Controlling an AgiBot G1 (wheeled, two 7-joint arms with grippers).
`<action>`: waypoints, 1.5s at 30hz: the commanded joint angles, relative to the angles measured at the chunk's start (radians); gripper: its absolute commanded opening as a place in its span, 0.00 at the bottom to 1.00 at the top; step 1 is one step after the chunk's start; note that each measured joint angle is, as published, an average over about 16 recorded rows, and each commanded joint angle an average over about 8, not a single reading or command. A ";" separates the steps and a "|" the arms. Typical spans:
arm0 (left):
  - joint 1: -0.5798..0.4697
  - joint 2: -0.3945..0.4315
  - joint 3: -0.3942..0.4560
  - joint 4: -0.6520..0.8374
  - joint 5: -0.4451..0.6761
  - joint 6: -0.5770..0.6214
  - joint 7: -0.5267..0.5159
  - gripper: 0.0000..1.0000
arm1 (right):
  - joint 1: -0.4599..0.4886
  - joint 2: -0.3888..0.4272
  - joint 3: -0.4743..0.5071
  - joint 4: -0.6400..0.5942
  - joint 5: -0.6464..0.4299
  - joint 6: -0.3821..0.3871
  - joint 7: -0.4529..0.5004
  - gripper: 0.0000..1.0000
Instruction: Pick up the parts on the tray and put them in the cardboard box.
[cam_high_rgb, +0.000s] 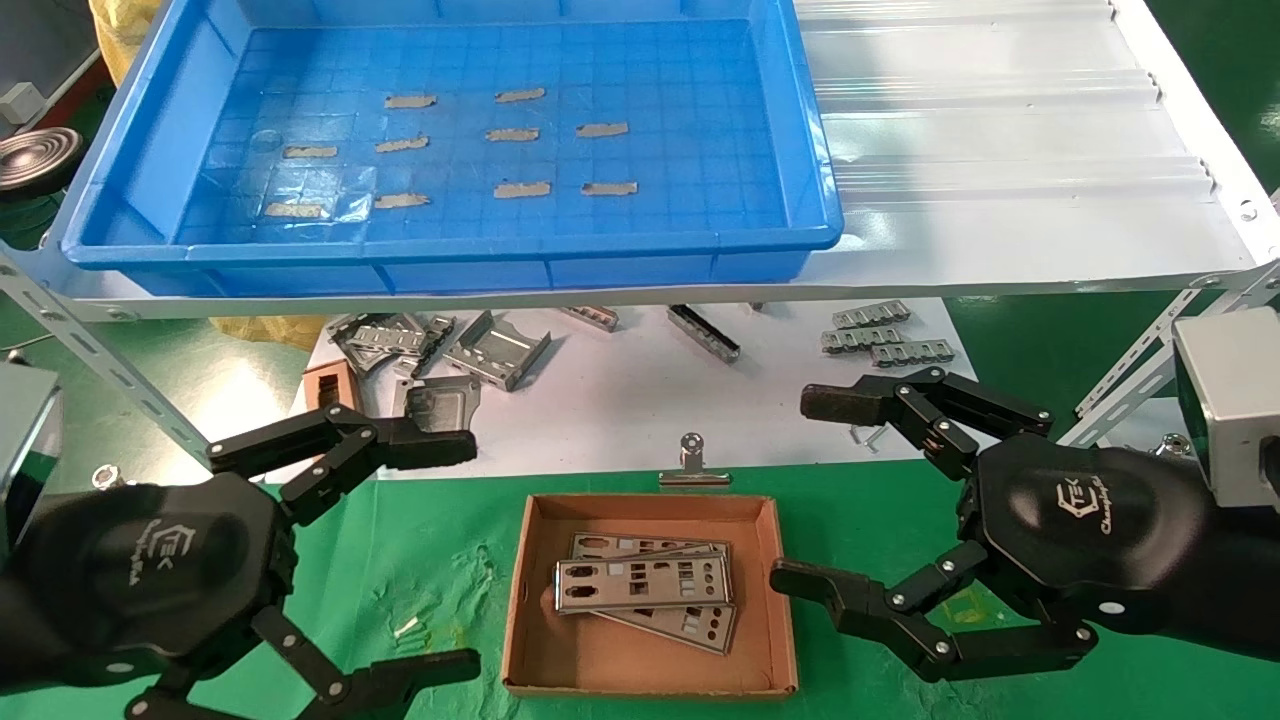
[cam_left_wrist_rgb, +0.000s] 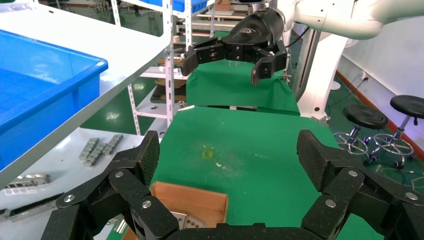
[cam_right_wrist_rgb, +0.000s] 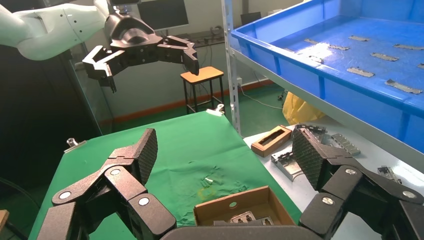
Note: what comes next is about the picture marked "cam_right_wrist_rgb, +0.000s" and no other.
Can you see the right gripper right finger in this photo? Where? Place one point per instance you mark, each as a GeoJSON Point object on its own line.
{"type": "Point", "coordinates": [348, 192]}

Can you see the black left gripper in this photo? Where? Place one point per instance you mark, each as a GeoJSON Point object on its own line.
{"type": "Point", "coordinates": [132, 39]}

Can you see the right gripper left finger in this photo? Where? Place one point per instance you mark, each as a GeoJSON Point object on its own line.
{"type": "Point", "coordinates": [126, 185]}

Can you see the silver I/O shield plate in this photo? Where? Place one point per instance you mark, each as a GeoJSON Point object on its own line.
{"type": "Point", "coordinates": [243, 218]}
{"type": "Point", "coordinates": [266, 221]}

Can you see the grey-white left robot arm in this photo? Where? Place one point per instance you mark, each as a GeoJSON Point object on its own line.
{"type": "Point", "coordinates": [49, 26]}

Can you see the brown cardboard box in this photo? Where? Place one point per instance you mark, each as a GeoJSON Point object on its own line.
{"type": "Point", "coordinates": [215, 210]}

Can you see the blue plastic tray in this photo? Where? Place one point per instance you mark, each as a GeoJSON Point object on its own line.
{"type": "Point", "coordinates": [331, 86]}

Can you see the short silver slotted strip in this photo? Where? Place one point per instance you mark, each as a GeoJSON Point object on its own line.
{"type": "Point", "coordinates": [386, 170]}

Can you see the small slotted metal piece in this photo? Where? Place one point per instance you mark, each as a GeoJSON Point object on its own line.
{"type": "Point", "coordinates": [346, 144]}

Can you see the large black monitor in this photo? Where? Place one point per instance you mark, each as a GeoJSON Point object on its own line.
{"type": "Point", "coordinates": [162, 15]}

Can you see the wooden stool with black legs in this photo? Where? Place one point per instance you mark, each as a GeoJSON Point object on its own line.
{"type": "Point", "coordinates": [202, 74]}

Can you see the silver binder clip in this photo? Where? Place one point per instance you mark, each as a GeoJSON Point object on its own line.
{"type": "Point", "coordinates": [214, 112]}
{"type": "Point", "coordinates": [74, 145]}

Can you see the dark cluttered desk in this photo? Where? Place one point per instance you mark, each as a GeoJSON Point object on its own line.
{"type": "Point", "coordinates": [205, 38]}

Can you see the green table cloth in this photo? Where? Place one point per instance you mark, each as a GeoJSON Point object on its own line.
{"type": "Point", "coordinates": [185, 149]}

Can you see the grey slotted metal plate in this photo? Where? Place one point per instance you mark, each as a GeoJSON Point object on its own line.
{"type": "Point", "coordinates": [314, 127]}

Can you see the glass partition panel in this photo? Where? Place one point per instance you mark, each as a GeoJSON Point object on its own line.
{"type": "Point", "coordinates": [89, 109]}

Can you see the small white scrap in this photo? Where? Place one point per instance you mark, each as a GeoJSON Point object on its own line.
{"type": "Point", "coordinates": [208, 180]}

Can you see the yellow plastic bag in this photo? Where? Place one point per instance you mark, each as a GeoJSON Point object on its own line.
{"type": "Point", "coordinates": [298, 111]}

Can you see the small black monitor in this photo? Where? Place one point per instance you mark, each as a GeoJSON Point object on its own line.
{"type": "Point", "coordinates": [250, 18]}

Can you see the grey tape strip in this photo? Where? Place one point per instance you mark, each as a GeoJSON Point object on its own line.
{"type": "Point", "coordinates": [360, 72]}
{"type": "Point", "coordinates": [311, 41]}
{"type": "Point", "coordinates": [384, 57]}
{"type": "Point", "coordinates": [420, 66]}
{"type": "Point", "coordinates": [408, 47]}
{"type": "Point", "coordinates": [403, 86]}
{"type": "Point", "coordinates": [338, 47]}
{"type": "Point", "coordinates": [358, 38]}

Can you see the small wooden piece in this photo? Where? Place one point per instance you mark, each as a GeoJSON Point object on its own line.
{"type": "Point", "coordinates": [3, 218]}

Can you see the silver square metal bracket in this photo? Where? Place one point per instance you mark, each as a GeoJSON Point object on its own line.
{"type": "Point", "coordinates": [285, 167]}

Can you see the perforated white shelf post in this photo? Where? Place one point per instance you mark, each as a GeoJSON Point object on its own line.
{"type": "Point", "coordinates": [232, 82]}

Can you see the brown rectangular frame box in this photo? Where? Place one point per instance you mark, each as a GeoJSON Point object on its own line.
{"type": "Point", "coordinates": [261, 149]}

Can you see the white wall socket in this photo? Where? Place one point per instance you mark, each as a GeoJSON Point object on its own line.
{"type": "Point", "coordinates": [239, 82]}

